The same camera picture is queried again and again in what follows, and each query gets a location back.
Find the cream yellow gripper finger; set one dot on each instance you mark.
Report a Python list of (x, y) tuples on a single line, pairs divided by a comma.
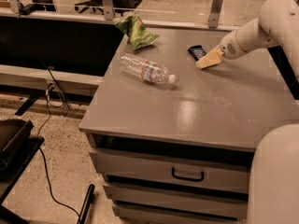
[(212, 58)]

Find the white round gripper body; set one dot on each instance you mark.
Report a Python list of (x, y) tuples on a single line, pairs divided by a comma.
[(228, 48)]

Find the dark blue snack bar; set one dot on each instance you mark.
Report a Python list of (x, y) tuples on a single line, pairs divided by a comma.
[(197, 52)]

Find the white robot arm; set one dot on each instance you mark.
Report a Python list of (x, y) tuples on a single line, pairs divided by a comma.
[(274, 177)]

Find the clear plastic water bottle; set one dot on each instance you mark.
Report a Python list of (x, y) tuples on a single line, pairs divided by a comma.
[(146, 70)]

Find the green chip bag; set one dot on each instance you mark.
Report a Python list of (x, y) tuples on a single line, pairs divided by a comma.
[(135, 29)]

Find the grey drawer cabinet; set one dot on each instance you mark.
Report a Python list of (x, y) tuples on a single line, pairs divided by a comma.
[(207, 120)]

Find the black office chair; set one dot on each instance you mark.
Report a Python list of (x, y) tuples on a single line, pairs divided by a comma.
[(92, 4)]

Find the metal railing post right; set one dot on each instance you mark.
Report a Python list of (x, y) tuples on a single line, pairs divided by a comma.
[(215, 11)]

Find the metal railing post middle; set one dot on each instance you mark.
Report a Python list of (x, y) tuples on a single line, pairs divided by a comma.
[(108, 10)]

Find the black drawer handle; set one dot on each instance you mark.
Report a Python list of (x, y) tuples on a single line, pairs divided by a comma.
[(185, 176)]

